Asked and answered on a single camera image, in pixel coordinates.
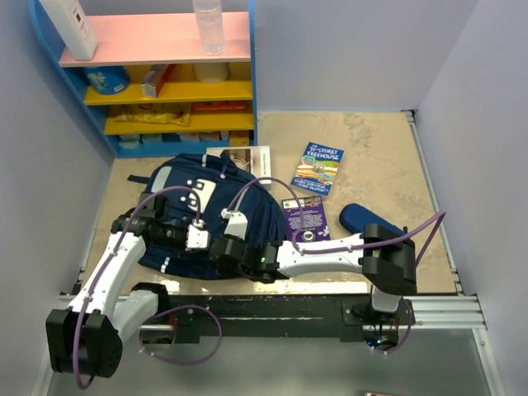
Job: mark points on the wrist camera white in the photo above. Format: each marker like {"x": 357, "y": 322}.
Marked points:
{"x": 236, "y": 223}
{"x": 197, "y": 237}

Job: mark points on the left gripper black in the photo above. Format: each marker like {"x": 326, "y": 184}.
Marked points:
{"x": 184, "y": 225}

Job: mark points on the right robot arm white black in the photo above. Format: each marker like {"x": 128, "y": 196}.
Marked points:
{"x": 383, "y": 257}

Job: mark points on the white cylindrical jar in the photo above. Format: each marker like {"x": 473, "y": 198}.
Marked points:
{"x": 211, "y": 73}

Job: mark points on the clear plastic water bottle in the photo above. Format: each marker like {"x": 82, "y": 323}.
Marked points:
{"x": 209, "y": 20}

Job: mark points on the aluminium rail frame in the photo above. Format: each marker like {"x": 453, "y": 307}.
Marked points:
{"x": 438, "y": 313}

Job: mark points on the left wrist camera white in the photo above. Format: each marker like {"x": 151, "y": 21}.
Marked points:
{"x": 197, "y": 237}

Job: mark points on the purple paperback book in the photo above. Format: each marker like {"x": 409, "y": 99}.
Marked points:
{"x": 315, "y": 227}

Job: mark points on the blue shelf unit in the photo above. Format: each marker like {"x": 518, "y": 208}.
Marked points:
{"x": 138, "y": 42}

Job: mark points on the white coffee photo book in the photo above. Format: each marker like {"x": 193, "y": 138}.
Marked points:
{"x": 251, "y": 158}

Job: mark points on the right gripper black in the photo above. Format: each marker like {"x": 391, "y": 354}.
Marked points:
{"x": 237, "y": 238}

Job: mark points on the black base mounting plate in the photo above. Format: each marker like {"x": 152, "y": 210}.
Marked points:
{"x": 348, "y": 318}

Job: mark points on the orange white carton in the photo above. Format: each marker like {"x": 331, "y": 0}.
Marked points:
{"x": 154, "y": 80}

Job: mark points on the blue snack canister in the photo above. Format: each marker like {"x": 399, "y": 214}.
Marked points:
{"x": 107, "y": 80}

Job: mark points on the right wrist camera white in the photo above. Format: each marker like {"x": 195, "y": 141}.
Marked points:
{"x": 236, "y": 223}

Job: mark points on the blue treehouse book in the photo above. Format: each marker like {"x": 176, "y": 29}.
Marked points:
{"x": 317, "y": 169}

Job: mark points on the red flat box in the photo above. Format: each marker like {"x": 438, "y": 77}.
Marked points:
{"x": 219, "y": 106}

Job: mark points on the navy blue student backpack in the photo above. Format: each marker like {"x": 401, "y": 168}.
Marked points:
{"x": 266, "y": 222}

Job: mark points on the white rectangular device box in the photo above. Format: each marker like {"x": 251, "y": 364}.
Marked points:
{"x": 70, "y": 21}

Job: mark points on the blue pencil case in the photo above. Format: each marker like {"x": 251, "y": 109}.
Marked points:
{"x": 354, "y": 217}

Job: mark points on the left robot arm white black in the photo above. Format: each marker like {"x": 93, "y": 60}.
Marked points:
{"x": 87, "y": 337}

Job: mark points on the yellow snack packet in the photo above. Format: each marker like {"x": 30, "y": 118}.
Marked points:
{"x": 154, "y": 113}

